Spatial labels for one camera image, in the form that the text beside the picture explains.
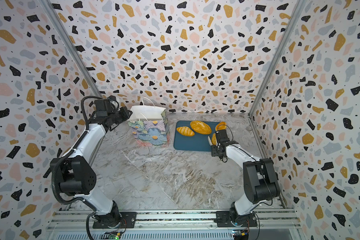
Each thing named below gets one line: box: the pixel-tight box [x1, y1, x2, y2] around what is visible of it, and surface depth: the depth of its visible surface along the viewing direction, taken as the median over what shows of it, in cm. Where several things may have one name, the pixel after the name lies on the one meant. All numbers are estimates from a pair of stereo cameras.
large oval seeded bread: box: [190, 120, 212, 135], surface depth 109 cm
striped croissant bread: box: [176, 126, 195, 137], surface depth 108 cm
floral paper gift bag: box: [127, 105, 170, 147], surface depth 92 cm
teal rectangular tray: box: [173, 120, 217, 152], surface depth 108 cm
